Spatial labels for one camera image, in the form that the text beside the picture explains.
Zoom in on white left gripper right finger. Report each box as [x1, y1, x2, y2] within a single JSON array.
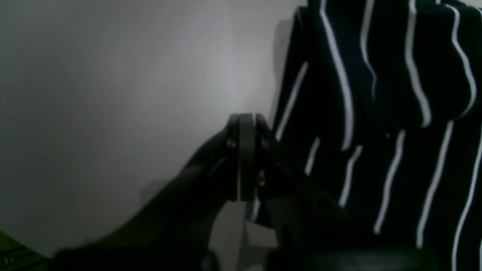
[[255, 113, 437, 271]]

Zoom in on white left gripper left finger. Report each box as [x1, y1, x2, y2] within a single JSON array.
[[50, 114, 249, 271]]

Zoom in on navy white striped t-shirt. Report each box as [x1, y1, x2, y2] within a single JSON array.
[[272, 0, 481, 271]]

